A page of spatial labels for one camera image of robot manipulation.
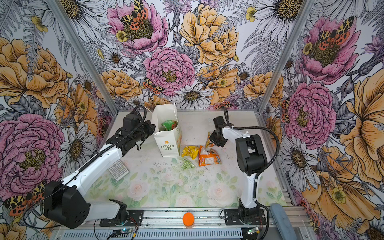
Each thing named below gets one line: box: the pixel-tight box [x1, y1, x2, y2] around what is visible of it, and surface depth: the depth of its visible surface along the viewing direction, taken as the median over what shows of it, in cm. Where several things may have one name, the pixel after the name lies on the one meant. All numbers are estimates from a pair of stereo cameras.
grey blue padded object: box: [270, 203, 297, 240], surface depth 72 cm
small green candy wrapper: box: [181, 158, 196, 170], surface depth 92 cm
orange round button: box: [182, 212, 195, 227], surface depth 69 cm
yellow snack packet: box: [181, 146, 199, 160], surface depth 91 cm
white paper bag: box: [151, 102, 183, 158], surface depth 89 cm
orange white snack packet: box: [198, 145, 222, 167], surface depth 93 cm
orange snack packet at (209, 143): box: [205, 132, 215, 149], surface depth 103 cm
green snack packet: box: [161, 120, 178, 131], surface depth 101 cm
